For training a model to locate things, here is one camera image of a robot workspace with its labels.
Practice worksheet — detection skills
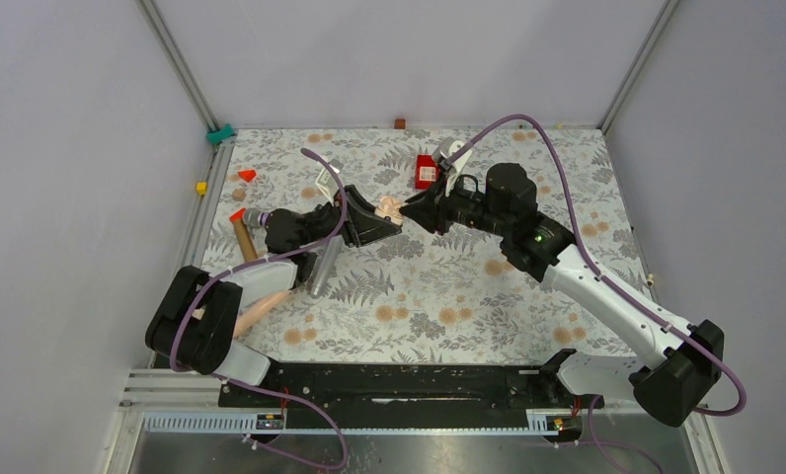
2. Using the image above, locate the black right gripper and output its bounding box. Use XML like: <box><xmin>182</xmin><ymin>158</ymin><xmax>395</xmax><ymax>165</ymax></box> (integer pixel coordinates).
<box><xmin>399</xmin><ymin>169</ymin><xmax>511</xmax><ymax>238</ymax></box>

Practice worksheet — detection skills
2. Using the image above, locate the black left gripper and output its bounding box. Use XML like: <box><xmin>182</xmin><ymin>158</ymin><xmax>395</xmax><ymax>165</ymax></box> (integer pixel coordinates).
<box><xmin>297</xmin><ymin>184</ymin><xmax>402</xmax><ymax>247</ymax></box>

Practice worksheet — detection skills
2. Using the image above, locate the beige earbud charging case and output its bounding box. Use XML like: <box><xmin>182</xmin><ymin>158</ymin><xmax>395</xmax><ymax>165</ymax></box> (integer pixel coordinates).
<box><xmin>374</xmin><ymin>196</ymin><xmax>404</xmax><ymax>226</ymax></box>

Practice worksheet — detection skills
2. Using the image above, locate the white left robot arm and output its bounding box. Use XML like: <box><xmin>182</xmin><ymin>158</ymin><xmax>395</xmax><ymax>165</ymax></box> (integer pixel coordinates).
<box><xmin>145</xmin><ymin>186</ymin><xmax>403</xmax><ymax>406</ymax></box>

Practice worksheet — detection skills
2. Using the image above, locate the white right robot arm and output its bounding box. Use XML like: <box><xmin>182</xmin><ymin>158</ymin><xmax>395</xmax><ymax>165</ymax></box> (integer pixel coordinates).
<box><xmin>400</xmin><ymin>163</ymin><xmax>724</xmax><ymax>427</ymax></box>

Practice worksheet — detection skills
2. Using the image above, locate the red box with label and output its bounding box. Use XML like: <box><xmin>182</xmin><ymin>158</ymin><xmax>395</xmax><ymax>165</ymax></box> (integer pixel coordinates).
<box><xmin>414</xmin><ymin>154</ymin><xmax>439</xmax><ymax>191</ymax></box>

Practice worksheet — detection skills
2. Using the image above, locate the floral table mat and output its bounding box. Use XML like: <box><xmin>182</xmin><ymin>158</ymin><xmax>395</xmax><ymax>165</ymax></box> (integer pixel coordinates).
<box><xmin>200</xmin><ymin>128</ymin><xmax>646</xmax><ymax>364</ymax></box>

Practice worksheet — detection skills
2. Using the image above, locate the purple glitter microphone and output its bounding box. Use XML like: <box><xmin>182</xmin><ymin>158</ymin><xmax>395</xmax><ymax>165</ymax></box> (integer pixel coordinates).
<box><xmin>242</xmin><ymin>207</ymin><xmax>270</xmax><ymax>228</ymax></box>

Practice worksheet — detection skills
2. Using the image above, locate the gold brown microphone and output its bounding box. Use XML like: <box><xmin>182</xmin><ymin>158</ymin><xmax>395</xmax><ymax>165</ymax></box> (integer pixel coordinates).
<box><xmin>231</xmin><ymin>218</ymin><xmax>259</xmax><ymax>263</ymax></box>

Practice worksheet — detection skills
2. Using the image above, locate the pink microphone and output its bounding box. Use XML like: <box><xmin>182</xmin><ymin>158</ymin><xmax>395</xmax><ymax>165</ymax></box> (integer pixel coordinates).
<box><xmin>233</xmin><ymin>290</ymin><xmax>292</xmax><ymax>338</ymax></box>

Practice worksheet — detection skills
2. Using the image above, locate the red block near microphones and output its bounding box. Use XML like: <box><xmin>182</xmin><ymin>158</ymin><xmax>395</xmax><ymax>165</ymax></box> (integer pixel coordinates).
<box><xmin>229</xmin><ymin>207</ymin><xmax>246</xmax><ymax>222</ymax></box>

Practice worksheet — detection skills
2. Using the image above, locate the red wedge block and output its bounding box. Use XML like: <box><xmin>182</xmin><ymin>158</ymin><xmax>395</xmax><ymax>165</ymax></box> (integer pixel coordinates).
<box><xmin>237</xmin><ymin>169</ymin><xmax>257</xmax><ymax>183</ymax></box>

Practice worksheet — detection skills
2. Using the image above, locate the teal block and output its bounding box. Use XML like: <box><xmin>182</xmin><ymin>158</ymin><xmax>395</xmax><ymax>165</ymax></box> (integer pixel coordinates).
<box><xmin>205</xmin><ymin>123</ymin><xmax>235</xmax><ymax>146</ymax></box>

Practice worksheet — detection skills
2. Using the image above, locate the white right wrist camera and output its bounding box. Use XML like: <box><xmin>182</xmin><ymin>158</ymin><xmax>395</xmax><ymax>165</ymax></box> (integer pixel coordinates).
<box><xmin>432</xmin><ymin>137</ymin><xmax>472</xmax><ymax>196</ymax></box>

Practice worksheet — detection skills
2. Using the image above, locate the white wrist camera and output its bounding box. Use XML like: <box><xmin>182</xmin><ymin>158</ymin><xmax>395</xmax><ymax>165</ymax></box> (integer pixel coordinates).
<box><xmin>315</xmin><ymin>167</ymin><xmax>340</xmax><ymax>204</ymax></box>
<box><xmin>432</xmin><ymin>137</ymin><xmax>472</xmax><ymax>196</ymax></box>

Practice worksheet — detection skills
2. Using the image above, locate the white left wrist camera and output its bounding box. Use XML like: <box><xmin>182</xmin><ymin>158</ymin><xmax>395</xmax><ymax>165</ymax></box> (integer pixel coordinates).
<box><xmin>315</xmin><ymin>167</ymin><xmax>340</xmax><ymax>204</ymax></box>

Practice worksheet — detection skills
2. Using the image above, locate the aluminium corner rail left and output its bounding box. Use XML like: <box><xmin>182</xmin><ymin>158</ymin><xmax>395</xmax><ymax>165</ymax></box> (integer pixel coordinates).
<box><xmin>136</xmin><ymin>1</ymin><xmax>227</xmax><ymax>269</ymax></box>

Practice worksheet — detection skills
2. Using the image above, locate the aluminium corner rail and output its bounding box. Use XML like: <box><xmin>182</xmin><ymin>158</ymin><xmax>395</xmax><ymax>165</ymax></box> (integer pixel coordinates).
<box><xmin>136</xmin><ymin>1</ymin><xmax>227</xmax><ymax>269</ymax></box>
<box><xmin>597</xmin><ymin>0</ymin><xmax>680</xmax><ymax>135</ymax></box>

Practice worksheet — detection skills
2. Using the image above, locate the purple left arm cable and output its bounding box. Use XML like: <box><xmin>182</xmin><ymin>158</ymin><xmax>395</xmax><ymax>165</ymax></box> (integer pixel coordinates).
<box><xmin>168</xmin><ymin>148</ymin><xmax>350</xmax><ymax>472</ymax></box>

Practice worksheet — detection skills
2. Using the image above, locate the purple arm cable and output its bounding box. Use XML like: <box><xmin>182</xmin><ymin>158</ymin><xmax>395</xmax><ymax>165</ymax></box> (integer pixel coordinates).
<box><xmin>448</xmin><ymin>114</ymin><xmax>748</xmax><ymax>472</ymax></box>
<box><xmin>168</xmin><ymin>148</ymin><xmax>350</xmax><ymax>472</ymax></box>

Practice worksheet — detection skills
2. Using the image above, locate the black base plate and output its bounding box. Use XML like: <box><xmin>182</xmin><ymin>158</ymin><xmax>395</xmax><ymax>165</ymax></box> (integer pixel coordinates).
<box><xmin>217</xmin><ymin>354</ymin><xmax>604</xmax><ymax>423</ymax></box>

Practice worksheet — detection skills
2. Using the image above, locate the white slotted cable duct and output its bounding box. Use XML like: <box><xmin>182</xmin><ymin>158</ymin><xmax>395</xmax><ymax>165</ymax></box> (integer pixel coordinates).
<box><xmin>142</xmin><ymin>409</ymin><xmax>567</xmax><ymax>435</ymax></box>

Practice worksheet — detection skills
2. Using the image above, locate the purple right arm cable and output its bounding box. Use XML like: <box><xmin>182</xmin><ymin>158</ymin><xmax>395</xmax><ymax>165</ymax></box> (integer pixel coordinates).
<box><xmin>448</xmin><ymin>114</ymin><xmax>748</xmax><ymax>472</ymax></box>

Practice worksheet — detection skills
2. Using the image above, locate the aluminium corner rail right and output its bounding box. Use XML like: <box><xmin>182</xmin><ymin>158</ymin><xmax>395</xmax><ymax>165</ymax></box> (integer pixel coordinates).
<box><xmin>597</xmin><ymin>0</ymin><xmax>680</xmax><ymax>135</ymax></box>

